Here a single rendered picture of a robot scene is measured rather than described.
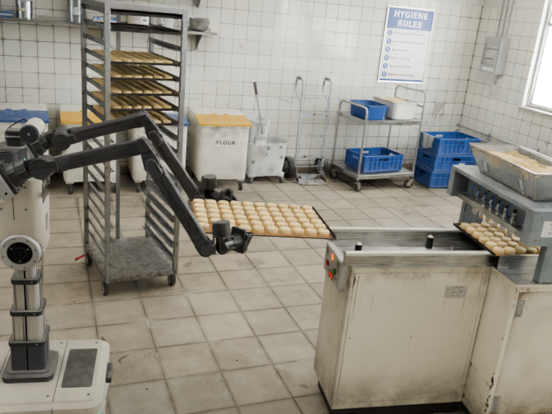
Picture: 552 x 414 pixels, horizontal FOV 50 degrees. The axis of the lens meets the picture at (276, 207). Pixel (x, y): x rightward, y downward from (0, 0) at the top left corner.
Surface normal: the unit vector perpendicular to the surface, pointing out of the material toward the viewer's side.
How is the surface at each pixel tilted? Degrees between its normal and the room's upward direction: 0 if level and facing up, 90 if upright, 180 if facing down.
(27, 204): 90
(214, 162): 93
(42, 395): 0
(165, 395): 0
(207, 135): 92
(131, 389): 0
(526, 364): 90
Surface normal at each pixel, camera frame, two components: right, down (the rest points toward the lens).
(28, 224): 0.17, 0.51
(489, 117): -0.93, 0.04
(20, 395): 0.09, -0.94
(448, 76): 0.35, 0.33
